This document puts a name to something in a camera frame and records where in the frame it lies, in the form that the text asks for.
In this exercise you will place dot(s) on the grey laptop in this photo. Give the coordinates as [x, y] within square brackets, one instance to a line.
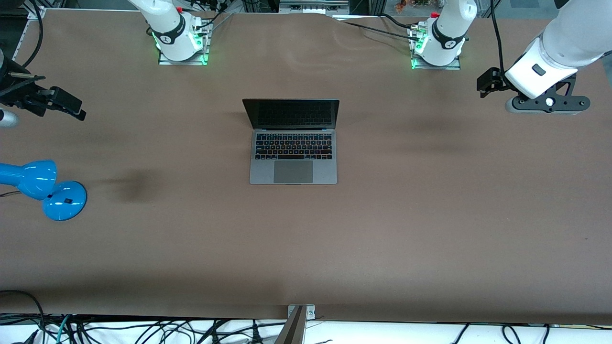
[292, 172]

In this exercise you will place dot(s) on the brown table cover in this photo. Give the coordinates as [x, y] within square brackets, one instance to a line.
[306, 248]

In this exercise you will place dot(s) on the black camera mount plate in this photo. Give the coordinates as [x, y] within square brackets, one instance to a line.
[24, 95]
[569, 102]

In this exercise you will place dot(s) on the aluminium profile post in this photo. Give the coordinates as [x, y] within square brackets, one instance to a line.
[292, 329]

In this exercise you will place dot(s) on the metal table edge bracket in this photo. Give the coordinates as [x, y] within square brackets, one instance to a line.
[311, 313]

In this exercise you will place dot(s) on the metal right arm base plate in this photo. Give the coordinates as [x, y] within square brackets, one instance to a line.
[201, 56]

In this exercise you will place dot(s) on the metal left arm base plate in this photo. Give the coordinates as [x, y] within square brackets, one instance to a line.
[454, 64]

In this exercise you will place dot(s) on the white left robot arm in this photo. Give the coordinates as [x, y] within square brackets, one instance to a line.
[447, 33]

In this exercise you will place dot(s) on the black right camera mount plate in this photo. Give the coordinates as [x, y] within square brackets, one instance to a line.
[24, 95]

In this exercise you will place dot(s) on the grey power unit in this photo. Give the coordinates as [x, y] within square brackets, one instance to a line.
[313, 6]

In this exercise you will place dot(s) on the black left camera mount plate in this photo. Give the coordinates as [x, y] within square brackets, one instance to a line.
[569, 102]

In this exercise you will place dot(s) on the metal table corner bracket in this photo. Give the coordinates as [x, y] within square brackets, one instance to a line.
[37, 13]

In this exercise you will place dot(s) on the blue desk lamp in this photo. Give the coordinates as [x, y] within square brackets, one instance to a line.
[33, 179]

